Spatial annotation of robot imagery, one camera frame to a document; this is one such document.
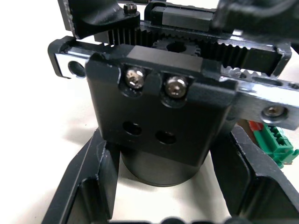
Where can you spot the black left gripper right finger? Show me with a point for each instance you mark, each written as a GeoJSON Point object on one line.
{"type": "Point", "coordinates": [254, 186]}

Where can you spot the green terminal connector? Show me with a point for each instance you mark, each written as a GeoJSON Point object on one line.
{"type": "Point", "coordinates": [276, 144]}

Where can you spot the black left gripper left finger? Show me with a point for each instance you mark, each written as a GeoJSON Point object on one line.
{"type": "Point", "coordinates": [90, 177]}

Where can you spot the silver round head screw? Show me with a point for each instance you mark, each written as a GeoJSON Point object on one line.
{"type": "Point", "coordinates": [274, 111]}
{"type": "Point", "coordinates": [175, 86]}
{"type": "Point", "coordinates": [134, 78]}

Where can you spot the blurry black finger piece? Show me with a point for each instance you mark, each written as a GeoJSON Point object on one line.
{"type": "Point", "coordinates": [252, 16]}

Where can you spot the black gripper body workpiece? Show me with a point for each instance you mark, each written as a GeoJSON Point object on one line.
{"type": "Point", "coordinates": [163, 121]}

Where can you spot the black finger piece with rack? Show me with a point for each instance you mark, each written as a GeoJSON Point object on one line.
{"type": "Point", "coordinates": [93, 18]}

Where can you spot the small black socket screw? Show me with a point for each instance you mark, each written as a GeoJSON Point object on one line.
{"type": "Point", "coordinates": [130, 9]}

